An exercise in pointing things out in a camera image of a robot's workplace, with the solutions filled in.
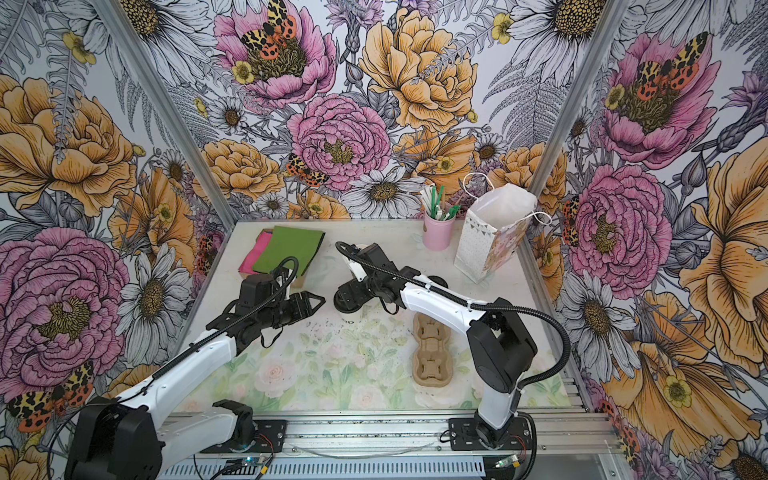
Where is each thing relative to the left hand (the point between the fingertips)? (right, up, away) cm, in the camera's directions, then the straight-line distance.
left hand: (317, 311), depth 83 cm
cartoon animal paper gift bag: (+49, +22, +1) cm, 54 cm away
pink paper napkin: (-28, +17, +25) cm, 41 cm away
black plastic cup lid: (+10, +5, -7) cm, 13 cm away
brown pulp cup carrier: (+31, -15, 0) cm, 35 cm away
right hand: (+11, +5, +3) cm, 12 cm away
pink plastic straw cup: (+36, +22, +26) cm, 50 cm away
